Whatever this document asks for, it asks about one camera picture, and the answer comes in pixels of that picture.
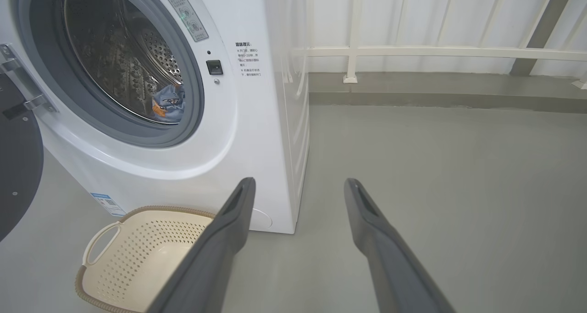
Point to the blue white orange cartoon garment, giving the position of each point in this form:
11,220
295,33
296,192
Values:
168,103

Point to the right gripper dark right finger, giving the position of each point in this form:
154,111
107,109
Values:
390,271

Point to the grey concrete curb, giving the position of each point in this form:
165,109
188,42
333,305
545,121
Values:
435,90

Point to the white front-load washing machine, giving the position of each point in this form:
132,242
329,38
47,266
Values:
238,134

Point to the cream perforated laundry basket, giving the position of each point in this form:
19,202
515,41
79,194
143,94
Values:
137,258

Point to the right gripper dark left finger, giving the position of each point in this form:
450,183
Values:
215,267

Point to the black glass washing machine door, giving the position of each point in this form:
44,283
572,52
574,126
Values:
18,166

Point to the grey slanted steel post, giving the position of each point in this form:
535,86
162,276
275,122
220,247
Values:
541,29

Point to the white metal railing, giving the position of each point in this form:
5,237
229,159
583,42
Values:
412,52

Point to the blue energy label sticker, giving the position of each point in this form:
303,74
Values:
107,205

